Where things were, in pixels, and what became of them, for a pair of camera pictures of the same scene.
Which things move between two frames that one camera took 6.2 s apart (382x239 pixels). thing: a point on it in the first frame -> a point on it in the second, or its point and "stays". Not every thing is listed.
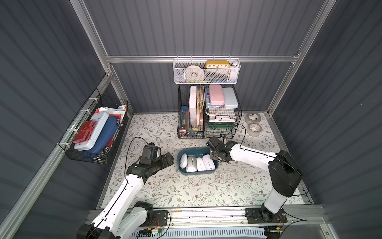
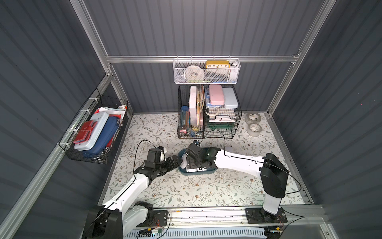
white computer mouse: x=183 y=161 stays
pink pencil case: x=216 y=94 stays
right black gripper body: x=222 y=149 -> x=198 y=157
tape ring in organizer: x=214 y=114 stays
